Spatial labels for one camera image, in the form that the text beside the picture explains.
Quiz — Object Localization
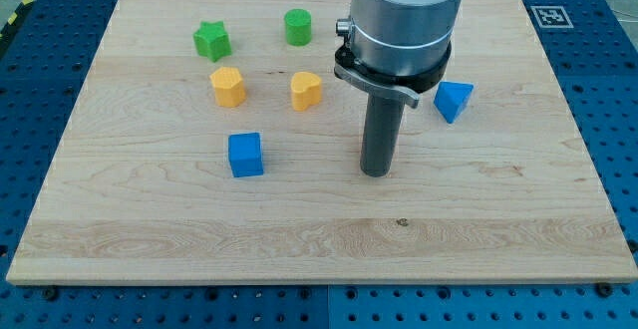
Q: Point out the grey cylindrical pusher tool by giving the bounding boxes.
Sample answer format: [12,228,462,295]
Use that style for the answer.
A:
[360,95,405,177]

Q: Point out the blue triangle block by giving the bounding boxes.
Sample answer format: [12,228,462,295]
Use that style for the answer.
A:
[434,81,475,124]

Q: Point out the wooden board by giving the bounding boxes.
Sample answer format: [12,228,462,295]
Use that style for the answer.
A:
[7,0,637,285]

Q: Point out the yellow heart block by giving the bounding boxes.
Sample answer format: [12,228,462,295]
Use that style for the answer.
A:
[290,72,322,112]

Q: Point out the blue cube block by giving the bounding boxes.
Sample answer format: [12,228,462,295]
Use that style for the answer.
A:
[228,133,264,177]

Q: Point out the green cylinder block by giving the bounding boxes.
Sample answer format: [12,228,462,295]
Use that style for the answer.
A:
[284,8,312,46]

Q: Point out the white fiducial marker tag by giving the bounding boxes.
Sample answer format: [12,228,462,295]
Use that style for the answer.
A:
[531,5,573,29]

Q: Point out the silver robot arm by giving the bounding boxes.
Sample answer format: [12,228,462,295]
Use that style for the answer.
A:
[334,0,462,108]

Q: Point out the yellow hexagon block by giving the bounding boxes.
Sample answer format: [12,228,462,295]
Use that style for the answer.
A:
[209,67,246,108]

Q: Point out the green star block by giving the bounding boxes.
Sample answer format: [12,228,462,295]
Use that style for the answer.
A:
[193,21,232,62]

